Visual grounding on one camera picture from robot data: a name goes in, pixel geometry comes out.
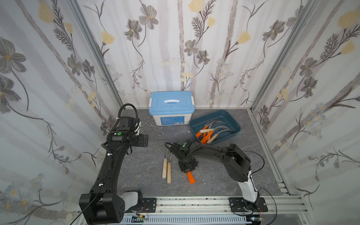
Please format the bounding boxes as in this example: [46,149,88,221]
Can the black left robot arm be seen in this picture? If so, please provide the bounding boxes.
[79,103,149,225]

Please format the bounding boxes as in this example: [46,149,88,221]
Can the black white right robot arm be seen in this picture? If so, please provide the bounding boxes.
[165,142,265,212]

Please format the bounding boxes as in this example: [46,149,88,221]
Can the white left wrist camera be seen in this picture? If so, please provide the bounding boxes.
[133,118,141,136]

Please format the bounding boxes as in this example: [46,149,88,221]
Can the orange handle sickle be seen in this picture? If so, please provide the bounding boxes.
[187,171,196,184]
[201,130,220,144]
[196,120,219,138]

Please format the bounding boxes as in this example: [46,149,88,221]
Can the white box with blue lid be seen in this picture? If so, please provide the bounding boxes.
[149,91,195,126]

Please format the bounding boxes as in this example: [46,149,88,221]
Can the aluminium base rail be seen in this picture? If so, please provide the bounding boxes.
[121,196,314,225]

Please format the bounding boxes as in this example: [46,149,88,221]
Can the teal plastic storage tray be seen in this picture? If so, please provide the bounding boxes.
[189,110,241,144]

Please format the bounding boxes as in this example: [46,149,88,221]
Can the silver metal tongs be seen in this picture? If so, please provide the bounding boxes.
[140,117,165,135]

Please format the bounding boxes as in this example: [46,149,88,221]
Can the wooden handle sickle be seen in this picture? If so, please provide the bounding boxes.
[199,126,229,134]
[206,129,235,143]
[167,154,173,184]
[162,151,168,179]

